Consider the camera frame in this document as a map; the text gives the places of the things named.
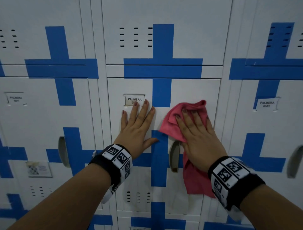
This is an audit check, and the left black marker wristband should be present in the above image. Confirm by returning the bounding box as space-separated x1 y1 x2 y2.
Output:
89 144 133 204

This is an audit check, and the pink cleaning cloth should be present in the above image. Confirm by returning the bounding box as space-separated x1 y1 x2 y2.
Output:
158 100 216 198

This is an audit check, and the person's right hand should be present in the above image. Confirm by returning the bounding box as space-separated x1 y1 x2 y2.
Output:
175 109 228 173

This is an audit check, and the right black marker wristband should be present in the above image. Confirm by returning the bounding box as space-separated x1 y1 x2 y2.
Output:
208 156 266 225

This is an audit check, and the person's right forearm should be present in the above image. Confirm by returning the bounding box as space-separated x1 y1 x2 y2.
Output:
239 184 303 230

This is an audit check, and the person's left hand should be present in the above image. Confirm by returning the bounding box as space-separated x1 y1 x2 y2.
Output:
113 99 159 160

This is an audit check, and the small printed paper sticker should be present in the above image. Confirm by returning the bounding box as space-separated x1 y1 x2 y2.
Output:
26 161 52 178

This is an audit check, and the recessed locker door handle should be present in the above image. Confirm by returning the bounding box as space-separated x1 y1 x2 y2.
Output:
58 136 71 168

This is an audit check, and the person's left forearm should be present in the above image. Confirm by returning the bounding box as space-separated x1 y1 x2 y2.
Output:
7 163 112 230

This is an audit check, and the bank of white blue lockers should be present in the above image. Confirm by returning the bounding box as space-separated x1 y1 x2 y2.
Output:
0 0 303 230

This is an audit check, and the black marker wristband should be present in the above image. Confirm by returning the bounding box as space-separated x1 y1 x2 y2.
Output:
208 156 266 225
89 144 133 204

